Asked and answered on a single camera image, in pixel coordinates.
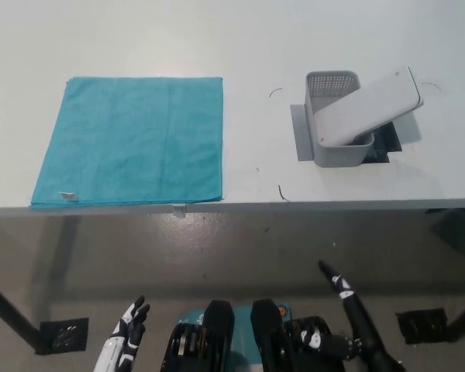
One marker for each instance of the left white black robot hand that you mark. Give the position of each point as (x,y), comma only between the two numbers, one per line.
(118,345)

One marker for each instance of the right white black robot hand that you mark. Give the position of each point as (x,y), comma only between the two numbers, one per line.
(356,314)

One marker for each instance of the white sticker on table edge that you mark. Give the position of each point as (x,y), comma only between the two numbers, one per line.
(178,210)

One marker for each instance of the white cloth tag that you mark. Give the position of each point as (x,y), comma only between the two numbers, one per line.
(69,196)

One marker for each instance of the small grey perforated basket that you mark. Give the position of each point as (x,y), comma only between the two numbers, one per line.
(341,157)

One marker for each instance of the teal microfiber cloth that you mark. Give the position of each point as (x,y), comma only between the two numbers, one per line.
(131,139)

